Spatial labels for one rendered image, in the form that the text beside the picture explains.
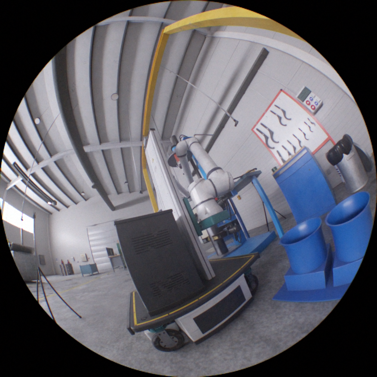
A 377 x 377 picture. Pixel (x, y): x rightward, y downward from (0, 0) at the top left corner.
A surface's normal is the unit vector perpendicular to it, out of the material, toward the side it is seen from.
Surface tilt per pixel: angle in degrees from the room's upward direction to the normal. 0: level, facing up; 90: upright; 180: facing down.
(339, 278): 90
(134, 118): 173
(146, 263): 90
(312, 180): 90
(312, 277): 90
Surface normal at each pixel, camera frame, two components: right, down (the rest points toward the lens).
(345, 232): -0.93, 0.35
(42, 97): 0.47, 0.83
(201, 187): -0.06, -0.37
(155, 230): 0.40, -0.50
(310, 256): -0.65, -0.03
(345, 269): -0.88, 0.21
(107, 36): 0.27, 0.87
